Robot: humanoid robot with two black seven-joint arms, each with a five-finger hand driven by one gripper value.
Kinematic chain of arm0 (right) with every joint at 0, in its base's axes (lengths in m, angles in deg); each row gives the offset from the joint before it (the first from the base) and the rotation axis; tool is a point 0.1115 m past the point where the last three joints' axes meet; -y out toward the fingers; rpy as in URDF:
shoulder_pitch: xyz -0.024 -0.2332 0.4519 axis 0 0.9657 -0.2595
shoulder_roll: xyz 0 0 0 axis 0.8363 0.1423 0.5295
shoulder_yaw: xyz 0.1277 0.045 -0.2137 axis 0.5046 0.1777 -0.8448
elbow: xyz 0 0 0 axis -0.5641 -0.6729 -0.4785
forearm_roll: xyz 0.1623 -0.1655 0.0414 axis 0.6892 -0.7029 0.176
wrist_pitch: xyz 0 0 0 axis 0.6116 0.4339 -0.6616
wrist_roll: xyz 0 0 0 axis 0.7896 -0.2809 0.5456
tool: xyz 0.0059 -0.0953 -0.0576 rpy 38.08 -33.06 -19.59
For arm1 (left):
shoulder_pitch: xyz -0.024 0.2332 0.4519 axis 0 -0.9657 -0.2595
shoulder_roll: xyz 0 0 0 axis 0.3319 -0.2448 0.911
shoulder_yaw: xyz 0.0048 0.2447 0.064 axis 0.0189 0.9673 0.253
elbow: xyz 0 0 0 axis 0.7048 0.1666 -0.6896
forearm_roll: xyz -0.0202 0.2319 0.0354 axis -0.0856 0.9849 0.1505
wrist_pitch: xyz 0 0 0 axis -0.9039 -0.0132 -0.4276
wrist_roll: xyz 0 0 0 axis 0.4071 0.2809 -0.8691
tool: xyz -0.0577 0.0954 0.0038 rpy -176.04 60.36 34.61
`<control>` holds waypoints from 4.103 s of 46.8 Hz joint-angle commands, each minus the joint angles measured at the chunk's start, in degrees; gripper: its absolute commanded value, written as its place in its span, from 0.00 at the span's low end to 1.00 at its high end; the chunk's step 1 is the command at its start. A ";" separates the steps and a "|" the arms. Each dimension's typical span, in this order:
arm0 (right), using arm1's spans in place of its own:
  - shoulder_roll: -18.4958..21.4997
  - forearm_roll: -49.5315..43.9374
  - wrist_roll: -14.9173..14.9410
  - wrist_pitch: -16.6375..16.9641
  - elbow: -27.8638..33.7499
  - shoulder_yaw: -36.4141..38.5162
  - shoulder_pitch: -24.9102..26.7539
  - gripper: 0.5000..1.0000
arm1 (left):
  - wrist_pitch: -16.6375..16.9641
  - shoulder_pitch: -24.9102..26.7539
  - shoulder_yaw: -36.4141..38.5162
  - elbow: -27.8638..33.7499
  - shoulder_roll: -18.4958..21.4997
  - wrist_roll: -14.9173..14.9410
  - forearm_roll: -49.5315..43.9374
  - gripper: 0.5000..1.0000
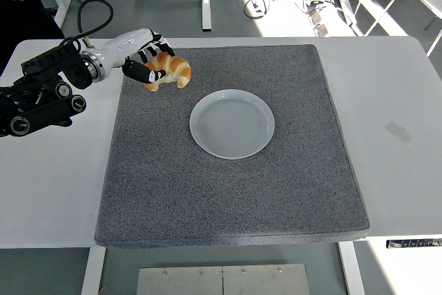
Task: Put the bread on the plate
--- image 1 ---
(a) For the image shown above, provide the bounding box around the pale grey round plate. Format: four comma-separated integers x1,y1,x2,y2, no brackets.
189,88,276,160

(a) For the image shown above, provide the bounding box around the croissant bread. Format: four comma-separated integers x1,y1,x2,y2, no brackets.
143,51,192,93

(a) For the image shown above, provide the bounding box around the white table leg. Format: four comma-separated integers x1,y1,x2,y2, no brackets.
337,240,365,295
80,247,106,295

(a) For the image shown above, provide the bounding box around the grey metal plate with screws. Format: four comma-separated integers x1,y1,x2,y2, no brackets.
136,263,310,295

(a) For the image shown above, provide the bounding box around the person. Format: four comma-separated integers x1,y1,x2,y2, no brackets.
0,0,66,75

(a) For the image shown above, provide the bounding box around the table height control panel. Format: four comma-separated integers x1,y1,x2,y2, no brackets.
385,238,442,249

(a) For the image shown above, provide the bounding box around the clear tape piece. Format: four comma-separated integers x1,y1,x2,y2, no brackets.
385,120,414,146

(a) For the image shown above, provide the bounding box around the grey speckled mat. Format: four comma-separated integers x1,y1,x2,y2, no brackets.
93,44,371,249

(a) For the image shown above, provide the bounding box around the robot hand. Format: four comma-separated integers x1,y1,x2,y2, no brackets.
95,28,176,84

